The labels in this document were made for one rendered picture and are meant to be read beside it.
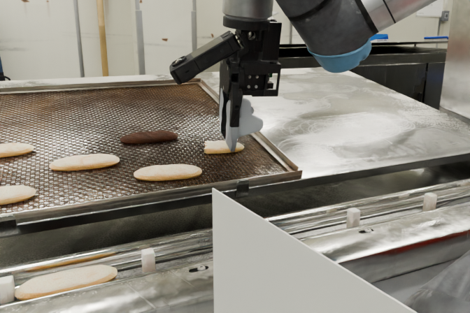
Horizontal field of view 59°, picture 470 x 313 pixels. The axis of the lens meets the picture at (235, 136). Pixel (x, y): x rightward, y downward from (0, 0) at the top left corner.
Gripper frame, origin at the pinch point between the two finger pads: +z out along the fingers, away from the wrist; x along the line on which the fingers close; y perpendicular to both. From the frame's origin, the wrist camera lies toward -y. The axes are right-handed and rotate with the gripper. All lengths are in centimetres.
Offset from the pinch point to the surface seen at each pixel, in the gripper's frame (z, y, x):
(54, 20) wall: 37, -78, 340
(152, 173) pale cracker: 0.9, -12.6, -8.9
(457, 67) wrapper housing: -8, 57, 16
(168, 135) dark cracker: 1.0, -9.1, 4.5
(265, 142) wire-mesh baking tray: 1.5, 7.5, 1.1
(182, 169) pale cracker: 0.8, -8.2, -8.4
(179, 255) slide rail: 4.1, -10.4, -23.2
